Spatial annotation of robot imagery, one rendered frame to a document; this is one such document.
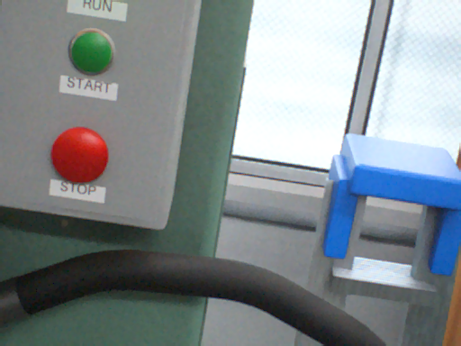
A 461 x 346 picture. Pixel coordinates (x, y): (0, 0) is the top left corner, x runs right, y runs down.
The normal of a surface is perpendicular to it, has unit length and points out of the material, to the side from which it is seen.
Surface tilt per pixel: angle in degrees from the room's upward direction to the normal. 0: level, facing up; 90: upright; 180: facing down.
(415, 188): 90
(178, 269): 52
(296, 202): 90
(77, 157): 90
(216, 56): 90
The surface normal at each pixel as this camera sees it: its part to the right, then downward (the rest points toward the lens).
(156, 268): 0.09, -0.31
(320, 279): -0.11, 0.17
